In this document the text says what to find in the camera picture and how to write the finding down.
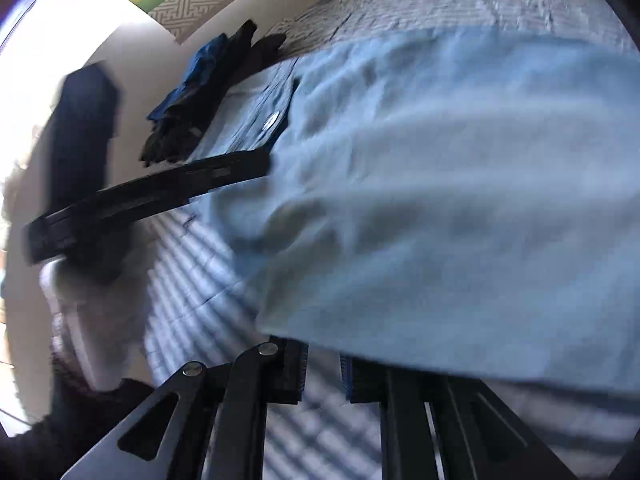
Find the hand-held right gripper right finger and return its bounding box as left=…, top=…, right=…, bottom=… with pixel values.
left=340, top=352, right=576, bottom=480

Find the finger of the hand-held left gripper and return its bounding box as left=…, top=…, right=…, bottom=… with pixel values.
left=115, top=150, right=272, bottom=231

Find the blue white striped bed quilt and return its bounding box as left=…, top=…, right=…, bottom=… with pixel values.
left=142, top=0, right=640, bottom=480

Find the person's left forearm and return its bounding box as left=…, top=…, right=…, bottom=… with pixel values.
left=0, top=345, right=156, bottom=480

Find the light blue denim shirt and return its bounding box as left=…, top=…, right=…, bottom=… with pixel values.
left=190, top=25, right=640, bottom=396

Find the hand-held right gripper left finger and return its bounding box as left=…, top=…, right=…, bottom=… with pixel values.
left=60, top=340, right=307, bottom=480

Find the blue folded garment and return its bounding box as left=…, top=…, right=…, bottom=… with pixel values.
left=147, top=32, right=232, bottom=122

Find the person's left hand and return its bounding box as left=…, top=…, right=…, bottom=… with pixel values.
left=39, top=260, right=147, bottom=393

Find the black folded garment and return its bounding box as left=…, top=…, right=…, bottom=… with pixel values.
left=140, top=20, right=287, bottom=167

